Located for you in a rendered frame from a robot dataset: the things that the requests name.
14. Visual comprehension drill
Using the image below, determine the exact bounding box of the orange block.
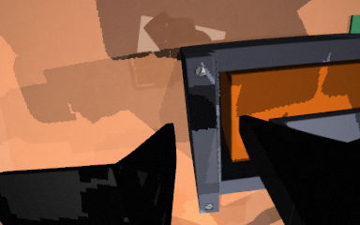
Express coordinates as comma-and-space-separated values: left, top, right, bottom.
220, 59, 360, 162

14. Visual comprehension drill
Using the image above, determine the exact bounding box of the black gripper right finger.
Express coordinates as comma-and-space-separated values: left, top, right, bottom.
238, 115, 360, 225

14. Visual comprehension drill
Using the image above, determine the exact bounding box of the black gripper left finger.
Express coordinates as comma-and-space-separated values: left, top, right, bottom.
0, 123, 177, 225

